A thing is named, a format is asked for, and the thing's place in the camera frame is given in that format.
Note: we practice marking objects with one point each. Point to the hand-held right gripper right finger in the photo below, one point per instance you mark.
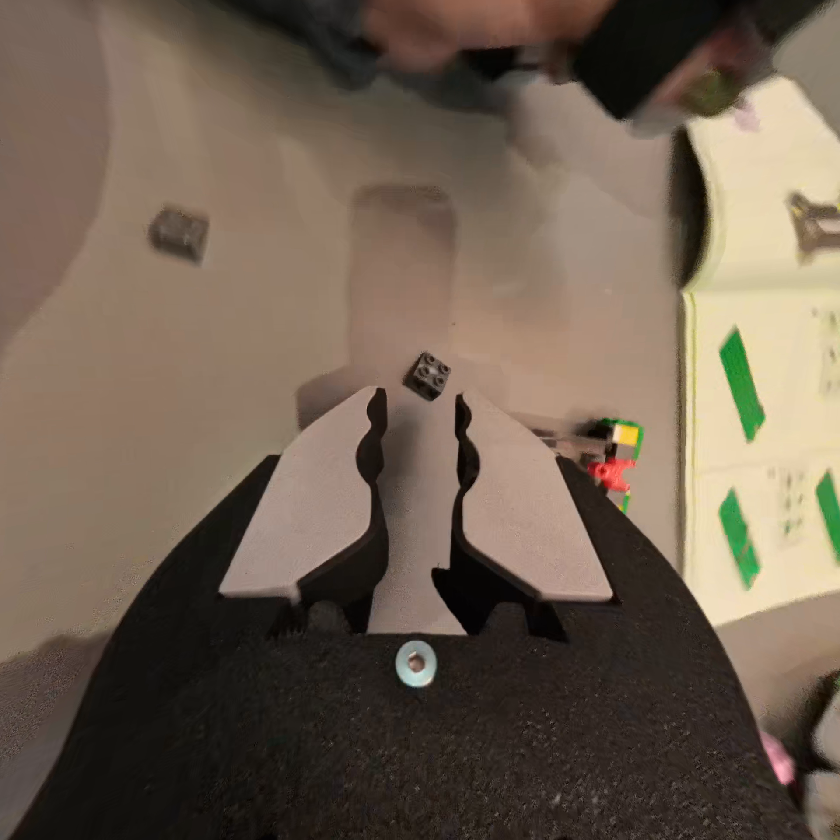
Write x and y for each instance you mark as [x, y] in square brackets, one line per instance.
[525, 518]

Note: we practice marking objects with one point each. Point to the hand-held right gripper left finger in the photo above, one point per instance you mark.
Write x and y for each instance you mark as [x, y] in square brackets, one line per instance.
[308, 512]

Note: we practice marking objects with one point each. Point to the dark grey square brick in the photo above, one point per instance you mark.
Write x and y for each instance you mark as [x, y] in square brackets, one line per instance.
[428, 375]
[178, 233]

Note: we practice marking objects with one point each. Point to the grey desk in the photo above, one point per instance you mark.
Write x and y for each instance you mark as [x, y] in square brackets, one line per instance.
[262, 164]

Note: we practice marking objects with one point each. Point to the person's left hand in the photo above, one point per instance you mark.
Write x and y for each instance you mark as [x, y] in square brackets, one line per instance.
[446, 33]

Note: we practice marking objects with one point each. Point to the green yellow red brick model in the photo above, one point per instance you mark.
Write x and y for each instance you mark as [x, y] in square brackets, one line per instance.
[613, 453]

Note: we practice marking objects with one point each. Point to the pale green instruction booklet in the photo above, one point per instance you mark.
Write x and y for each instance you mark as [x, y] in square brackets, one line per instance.
[774, 407]

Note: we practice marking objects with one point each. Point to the pink pig brick figure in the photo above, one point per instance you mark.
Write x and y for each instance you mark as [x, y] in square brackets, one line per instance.
[778, 761]

